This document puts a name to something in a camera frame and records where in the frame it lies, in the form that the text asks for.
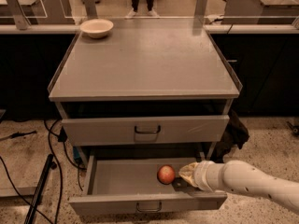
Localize dark cloth on floor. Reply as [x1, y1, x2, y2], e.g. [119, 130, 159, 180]
[211, 109, 249, 163]

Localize grey open middle drawer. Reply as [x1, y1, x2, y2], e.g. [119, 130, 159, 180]
[69, 155, 227, 216]

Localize grey top drawer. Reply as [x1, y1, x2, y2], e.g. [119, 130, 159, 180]
[62, 115, 229, 147]

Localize grey drawer cabinet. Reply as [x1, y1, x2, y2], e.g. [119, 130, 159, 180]
[47, 16, 244, 161]

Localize grey background cabinet right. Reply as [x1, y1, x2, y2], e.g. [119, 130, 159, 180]
[222, 0, 299, 24]

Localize grey background cabinet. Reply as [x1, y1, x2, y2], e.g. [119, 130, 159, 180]
[222, 0, 299, 24]
[0, 0, 75, 25]

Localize red apple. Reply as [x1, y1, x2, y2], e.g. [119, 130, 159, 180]
[157, 165, 176, 185]

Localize person legs in background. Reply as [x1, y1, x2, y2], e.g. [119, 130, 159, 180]
[124, 0, 161, 20]

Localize black floor cables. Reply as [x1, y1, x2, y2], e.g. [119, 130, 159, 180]
[0, 119, 87, 224]

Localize white bowl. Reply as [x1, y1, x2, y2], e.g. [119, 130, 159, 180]
[80, 19, 114, 39]

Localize black bar on floor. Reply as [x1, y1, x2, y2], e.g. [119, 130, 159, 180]
[24, 154, 53, 224]

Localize grey background cabinet left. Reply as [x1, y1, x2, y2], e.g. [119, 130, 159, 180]
[0, 0, 75, 25]

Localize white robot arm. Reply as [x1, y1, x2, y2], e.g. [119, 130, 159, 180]
[178, 160, 299, 214]

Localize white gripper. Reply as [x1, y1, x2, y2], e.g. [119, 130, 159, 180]
[178, 161, 223, 191]

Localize clear acrylic barrier panel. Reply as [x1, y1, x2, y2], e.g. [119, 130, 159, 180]
[0, 0, 299, 31]

